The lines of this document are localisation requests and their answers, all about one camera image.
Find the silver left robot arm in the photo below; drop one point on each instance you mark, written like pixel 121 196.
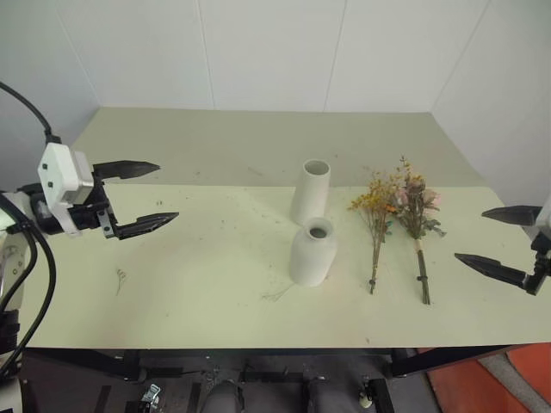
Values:
pixel 9 266

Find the dark rounded shape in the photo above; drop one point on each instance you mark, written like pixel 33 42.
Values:
pixel 223 398

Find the white bottle-shaped vase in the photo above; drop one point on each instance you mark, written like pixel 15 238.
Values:
pixel 312 258

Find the tall white cylinder vase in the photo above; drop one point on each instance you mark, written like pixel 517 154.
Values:
pixel 310 193

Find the small loose dried twig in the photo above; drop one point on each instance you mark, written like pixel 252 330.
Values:
pixel 120 279

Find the thin loose dried sprig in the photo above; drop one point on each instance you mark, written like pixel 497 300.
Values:
pixel 277 294

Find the orange floor mat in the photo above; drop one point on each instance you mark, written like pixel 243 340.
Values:
pixel 469 387

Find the small white caster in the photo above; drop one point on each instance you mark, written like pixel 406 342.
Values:
pixel 365 400

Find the silver metal clamp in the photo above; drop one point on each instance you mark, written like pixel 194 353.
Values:
pixel 151 395

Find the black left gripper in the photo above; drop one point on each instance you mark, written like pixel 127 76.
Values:
pixel 88 215

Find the black metal table frame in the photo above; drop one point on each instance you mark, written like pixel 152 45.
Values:
pixel 86 359

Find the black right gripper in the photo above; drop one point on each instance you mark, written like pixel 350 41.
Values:
pixel 543 258

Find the pink dried flower bouquet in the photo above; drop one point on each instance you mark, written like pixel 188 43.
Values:
pixel 414 206

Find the yellow dried flower bouquet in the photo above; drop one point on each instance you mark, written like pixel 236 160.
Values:
pixel 375 215

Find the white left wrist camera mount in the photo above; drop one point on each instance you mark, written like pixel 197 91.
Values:
pixel 54 172

